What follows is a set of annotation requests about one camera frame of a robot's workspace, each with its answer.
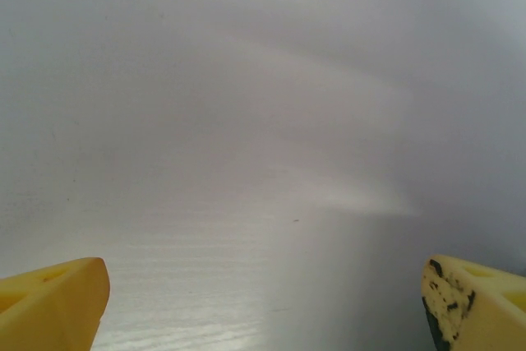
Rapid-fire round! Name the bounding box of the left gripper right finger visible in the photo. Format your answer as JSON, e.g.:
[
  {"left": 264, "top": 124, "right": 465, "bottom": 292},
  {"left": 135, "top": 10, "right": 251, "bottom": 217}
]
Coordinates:
[{"left": 421, "top": 254, "right": 526, "bottom": 351}]

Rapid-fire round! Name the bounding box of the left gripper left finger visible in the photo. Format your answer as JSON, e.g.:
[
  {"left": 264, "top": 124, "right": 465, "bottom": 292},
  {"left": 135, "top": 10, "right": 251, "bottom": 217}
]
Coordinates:
[{"left": 0, "top": 256, "right": 112, "bottom": 351}]

